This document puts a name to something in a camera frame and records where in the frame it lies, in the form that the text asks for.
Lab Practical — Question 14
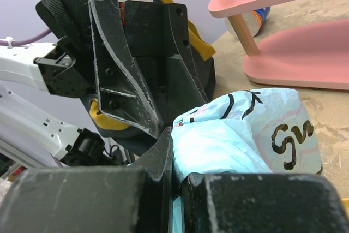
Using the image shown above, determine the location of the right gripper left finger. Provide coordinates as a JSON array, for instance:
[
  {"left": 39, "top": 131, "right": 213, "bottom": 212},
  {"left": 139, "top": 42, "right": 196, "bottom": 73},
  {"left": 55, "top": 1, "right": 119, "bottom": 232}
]
[{"left": 1, "top": 127, "right": 173, "bottom": 232}]

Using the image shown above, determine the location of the pink three-tier shelf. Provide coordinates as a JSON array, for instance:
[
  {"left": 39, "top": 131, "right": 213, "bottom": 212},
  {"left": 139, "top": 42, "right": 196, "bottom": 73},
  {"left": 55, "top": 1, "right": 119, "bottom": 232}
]
[{"left": 208, "top": 0, "right": 348, "bottom": 90}]

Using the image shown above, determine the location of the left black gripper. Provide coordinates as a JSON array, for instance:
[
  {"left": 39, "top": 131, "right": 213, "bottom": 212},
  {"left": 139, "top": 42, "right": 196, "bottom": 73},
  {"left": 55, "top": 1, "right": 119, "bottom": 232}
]
[{"left": 88, "top": 0, "right": 208, "bottom": 138}]

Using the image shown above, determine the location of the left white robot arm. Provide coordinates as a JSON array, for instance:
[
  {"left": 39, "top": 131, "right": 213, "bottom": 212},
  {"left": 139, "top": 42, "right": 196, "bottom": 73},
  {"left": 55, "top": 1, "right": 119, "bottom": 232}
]
[{"left": 1, "top": 0, "right": 215, "bottom": 166}]

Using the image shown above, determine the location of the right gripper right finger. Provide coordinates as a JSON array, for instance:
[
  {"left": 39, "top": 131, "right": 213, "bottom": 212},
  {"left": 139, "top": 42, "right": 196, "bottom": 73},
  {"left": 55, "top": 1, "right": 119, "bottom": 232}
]
[{"left": 182, "top": 173, "right": 348, "bottom": 232}]

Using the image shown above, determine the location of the yellow tray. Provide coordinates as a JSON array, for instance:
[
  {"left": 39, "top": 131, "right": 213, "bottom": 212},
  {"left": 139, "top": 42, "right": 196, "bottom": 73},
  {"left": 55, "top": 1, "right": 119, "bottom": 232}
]
[{"left": 340, "top": 198, "right": 349, "bottom": 218}]

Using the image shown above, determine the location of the blue plastic bag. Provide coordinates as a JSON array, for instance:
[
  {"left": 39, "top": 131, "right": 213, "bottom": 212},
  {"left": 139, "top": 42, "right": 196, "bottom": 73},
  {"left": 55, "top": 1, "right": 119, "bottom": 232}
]
[{"left": 127, "top": 87, "right": 324, "bottom": 233}]

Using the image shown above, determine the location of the blue white can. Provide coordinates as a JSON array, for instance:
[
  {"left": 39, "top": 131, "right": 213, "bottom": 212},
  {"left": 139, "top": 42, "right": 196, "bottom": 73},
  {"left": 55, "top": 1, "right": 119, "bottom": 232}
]
[{"left": 225, "top": 6, "right": 271, "bottom": 38}]

